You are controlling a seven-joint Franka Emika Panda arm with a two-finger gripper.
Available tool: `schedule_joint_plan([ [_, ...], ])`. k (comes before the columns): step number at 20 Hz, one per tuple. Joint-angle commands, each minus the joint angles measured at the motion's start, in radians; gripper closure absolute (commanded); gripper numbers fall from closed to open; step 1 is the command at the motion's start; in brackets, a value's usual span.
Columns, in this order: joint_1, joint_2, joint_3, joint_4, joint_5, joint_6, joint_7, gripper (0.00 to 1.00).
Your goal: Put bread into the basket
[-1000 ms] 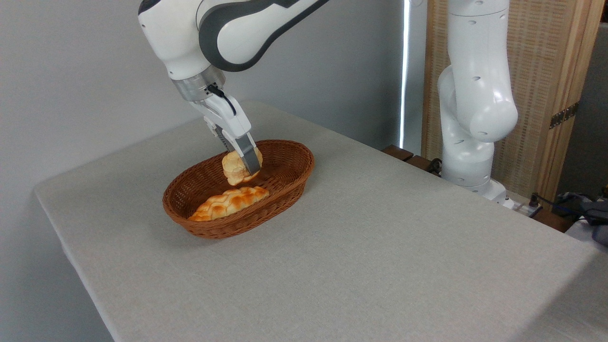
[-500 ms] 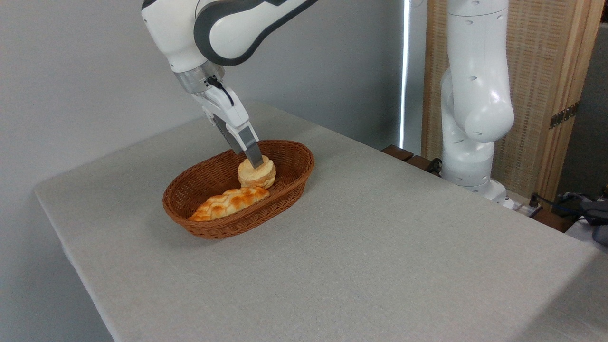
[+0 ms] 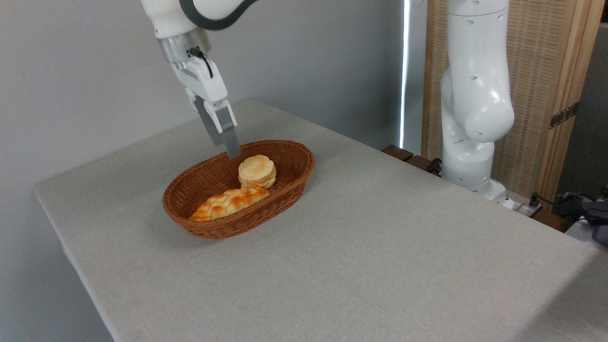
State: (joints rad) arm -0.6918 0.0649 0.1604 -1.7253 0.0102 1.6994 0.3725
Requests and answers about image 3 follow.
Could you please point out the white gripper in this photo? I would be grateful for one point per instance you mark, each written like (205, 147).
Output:
(204, 80)

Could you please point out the round golden bread roll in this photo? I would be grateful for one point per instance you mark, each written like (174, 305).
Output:
(256, 171)

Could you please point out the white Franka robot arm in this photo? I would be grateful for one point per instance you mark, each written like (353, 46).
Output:
(475, 71)

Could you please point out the brown wicker oval basket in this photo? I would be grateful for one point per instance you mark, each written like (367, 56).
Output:
(199, 190)

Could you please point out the long braided bread loaf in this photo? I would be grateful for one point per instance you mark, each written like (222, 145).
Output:
(230, 202)

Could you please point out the grey tablecloth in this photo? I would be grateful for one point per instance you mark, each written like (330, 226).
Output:
(332, 247)

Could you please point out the white power strip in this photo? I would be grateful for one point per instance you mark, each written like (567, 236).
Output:
(520, 207)

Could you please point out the dark metal hinge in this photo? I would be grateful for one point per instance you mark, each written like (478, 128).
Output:
(564, 115)

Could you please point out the dark grey bag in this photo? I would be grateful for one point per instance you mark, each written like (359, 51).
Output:
(593, 211)

